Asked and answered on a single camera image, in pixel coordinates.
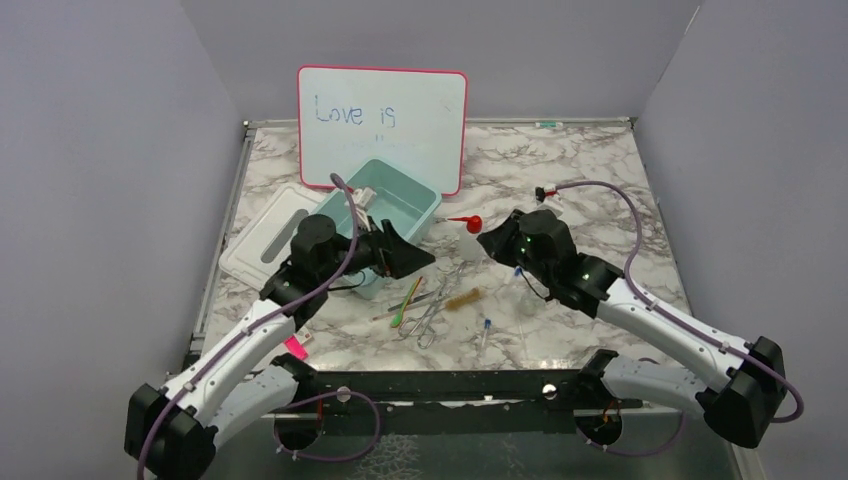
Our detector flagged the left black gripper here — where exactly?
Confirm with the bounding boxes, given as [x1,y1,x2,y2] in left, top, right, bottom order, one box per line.
[318,215,435,283]

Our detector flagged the blue capped test tube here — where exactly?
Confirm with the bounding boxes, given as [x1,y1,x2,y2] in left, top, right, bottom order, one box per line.
[478,318,492,356]
[504,267,524,293]

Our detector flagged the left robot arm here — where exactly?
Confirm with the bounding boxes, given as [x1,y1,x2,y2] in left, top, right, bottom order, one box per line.
[124,214,435,479]

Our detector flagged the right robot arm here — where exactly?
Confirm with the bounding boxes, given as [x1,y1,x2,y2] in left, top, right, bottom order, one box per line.
[477,209,788,448]

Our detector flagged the red cap wash bottle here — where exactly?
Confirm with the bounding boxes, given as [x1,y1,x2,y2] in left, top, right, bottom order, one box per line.
[448,215,485,262]

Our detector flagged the brown test tube brush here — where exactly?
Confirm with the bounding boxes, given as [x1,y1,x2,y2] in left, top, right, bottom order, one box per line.
[444,287,485,311]

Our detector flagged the teal plastic bin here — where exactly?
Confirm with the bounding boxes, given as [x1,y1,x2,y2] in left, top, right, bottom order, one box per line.
[310,158,442,300]

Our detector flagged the metal crucible tongs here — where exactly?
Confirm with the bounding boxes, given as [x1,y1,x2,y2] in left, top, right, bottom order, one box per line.
[398,261,467,349]

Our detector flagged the pink highlighter marker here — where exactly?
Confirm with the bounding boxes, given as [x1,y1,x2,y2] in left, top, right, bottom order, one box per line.
[283,332,313,360]

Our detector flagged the pink framed whiteboard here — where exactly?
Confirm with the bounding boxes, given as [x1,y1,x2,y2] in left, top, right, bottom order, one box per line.
[297,65,469,196]

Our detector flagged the white bin lid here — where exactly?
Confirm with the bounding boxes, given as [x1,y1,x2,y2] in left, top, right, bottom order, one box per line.
[218,186,324,290]

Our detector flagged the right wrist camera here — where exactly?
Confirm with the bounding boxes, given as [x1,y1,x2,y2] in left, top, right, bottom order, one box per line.
[534,185,564,217]

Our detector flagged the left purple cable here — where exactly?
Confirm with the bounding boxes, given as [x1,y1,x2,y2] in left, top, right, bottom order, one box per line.
[135,173,362,480]

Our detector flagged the purple cable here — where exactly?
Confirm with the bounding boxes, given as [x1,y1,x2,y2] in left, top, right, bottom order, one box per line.
[553,180,806,425]
[135,173,362,480]

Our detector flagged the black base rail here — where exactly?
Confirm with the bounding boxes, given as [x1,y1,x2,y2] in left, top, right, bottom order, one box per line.
[273,369,641,437]

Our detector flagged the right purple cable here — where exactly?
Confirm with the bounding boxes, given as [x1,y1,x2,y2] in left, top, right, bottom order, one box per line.
[553,180,806,425]

